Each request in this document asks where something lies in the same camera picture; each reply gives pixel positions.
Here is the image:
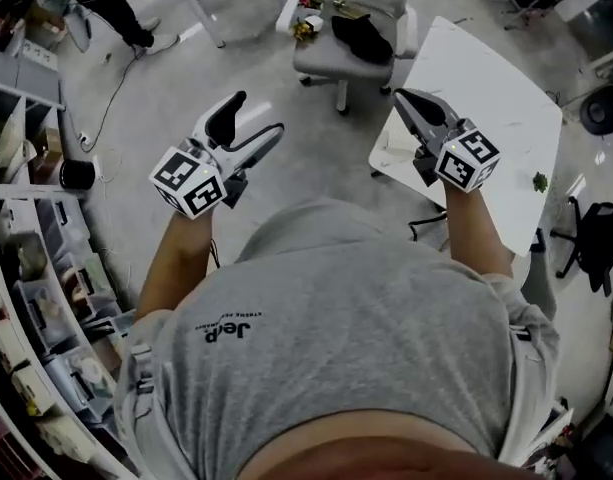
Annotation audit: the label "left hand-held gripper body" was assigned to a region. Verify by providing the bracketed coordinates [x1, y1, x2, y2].
[149, 136, 250, 219]

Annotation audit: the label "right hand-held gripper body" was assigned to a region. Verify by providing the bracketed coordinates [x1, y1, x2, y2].
[413, 119, 501, 193]

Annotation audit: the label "person's right forearm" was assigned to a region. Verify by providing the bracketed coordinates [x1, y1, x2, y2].
[443, 185, 515, 280]

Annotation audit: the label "person's left forearm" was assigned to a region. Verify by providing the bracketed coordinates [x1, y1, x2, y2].
[135, 206, 216, 320]

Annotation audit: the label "black cloth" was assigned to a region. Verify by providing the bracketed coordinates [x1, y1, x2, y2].
[330, 13, 395, 65]

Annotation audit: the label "grey office chair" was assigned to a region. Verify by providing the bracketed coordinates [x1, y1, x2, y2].
[291, 0, 420, 117]

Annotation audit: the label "black lamp with pleated shade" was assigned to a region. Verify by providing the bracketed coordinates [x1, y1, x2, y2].
[59, 159, 97, 191]

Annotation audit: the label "yellow flowers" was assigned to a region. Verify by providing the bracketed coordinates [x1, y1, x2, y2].
[291, 17, 318, 44]

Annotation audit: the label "white tray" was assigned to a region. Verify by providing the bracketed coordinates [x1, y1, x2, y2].
[275, 0, 309, 34]

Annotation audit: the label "black round speaker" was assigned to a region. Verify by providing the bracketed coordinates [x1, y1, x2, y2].
[582, 83, 613, 136]

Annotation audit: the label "white shelf unit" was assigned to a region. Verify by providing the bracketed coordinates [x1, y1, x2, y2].
[0, 77, 138, 480]

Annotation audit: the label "row of clear storage boxes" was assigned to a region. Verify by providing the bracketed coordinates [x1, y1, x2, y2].
[10, 202, 133, 419]

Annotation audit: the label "person's grey t-shirt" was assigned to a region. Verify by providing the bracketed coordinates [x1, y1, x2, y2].
[113, 197, 562, 480]

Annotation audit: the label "black floor cable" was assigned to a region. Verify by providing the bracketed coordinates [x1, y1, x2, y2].
[83, 42, 152, 144]

